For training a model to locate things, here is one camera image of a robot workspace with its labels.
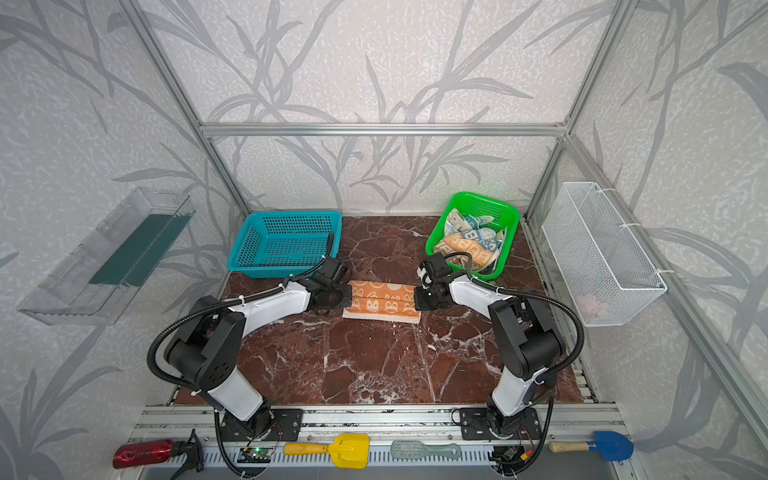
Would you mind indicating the pale green brush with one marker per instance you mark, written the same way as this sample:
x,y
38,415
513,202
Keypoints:
x,y
415,450

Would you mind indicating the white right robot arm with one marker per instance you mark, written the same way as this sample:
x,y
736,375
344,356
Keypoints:
x,y
537,337

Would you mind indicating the controller board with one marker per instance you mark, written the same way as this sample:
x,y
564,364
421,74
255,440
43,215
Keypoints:
x,y
511,455
255,455

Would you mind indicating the clear plastic wall tray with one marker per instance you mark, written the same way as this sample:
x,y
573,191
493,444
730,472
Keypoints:
x,y
95,284

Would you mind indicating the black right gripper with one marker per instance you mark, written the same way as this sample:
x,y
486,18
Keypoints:
x,y
429,298

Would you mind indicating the orange beige lettered towel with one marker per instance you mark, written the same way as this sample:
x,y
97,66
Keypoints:
x,y
483,252

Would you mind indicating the yellow toy shovel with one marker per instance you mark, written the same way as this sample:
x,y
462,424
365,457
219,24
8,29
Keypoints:
x,y
347,451

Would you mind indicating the teal plastic basket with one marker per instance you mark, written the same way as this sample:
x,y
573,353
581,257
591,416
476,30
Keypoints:
x,y
277,244

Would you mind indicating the blue toy shovel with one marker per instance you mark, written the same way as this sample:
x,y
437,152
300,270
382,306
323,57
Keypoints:
x,y
612,446

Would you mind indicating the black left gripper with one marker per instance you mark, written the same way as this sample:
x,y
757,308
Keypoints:
x,y
336,297

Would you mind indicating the aluminium frame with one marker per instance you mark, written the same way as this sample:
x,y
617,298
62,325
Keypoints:
x,y
742,391

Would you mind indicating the right controller board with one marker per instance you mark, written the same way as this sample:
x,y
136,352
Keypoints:
x,y
511,455

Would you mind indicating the pink object in wire basket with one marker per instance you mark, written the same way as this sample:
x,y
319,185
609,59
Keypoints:
x,y
590,305

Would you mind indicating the red bottle with black trigger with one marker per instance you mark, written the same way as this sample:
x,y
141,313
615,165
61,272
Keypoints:
x,y
160,451

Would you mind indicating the left controller board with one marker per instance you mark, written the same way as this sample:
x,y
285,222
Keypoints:
x,y
255,455

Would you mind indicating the orange bunny towel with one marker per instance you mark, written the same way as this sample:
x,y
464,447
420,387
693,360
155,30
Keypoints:
x,y
382,302

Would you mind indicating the white wire wall basket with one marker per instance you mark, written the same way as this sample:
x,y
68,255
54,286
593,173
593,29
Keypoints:
x,y
597,253

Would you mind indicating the blue bunny towel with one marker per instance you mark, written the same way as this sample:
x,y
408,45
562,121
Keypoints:
x,y
470,226

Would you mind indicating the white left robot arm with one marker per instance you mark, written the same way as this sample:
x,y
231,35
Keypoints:
x,y
200,351

